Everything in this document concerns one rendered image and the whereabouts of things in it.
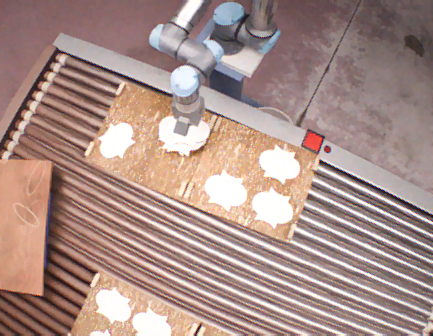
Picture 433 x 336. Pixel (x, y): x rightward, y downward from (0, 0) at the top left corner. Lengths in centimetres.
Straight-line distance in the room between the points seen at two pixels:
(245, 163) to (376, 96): 152
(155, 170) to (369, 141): 157
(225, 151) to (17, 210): 82
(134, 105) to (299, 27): 164
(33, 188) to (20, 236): 19
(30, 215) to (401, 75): 249
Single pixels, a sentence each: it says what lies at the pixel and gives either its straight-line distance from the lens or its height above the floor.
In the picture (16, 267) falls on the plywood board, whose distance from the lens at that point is 165.
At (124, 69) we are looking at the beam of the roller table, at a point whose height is 92.
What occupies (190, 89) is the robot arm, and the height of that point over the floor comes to 142.
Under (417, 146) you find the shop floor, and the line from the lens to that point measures 296.
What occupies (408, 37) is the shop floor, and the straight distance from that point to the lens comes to 335.
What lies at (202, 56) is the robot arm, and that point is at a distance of 127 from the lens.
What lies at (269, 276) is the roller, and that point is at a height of 92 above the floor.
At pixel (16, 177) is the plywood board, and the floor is 104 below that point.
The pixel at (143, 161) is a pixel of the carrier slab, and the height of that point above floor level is 94.
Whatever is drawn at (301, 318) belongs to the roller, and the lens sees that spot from 163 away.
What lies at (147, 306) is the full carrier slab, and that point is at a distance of 160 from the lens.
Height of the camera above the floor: 252
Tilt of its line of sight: 74 degrees down
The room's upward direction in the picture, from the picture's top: 1 degrees counter-clockwise
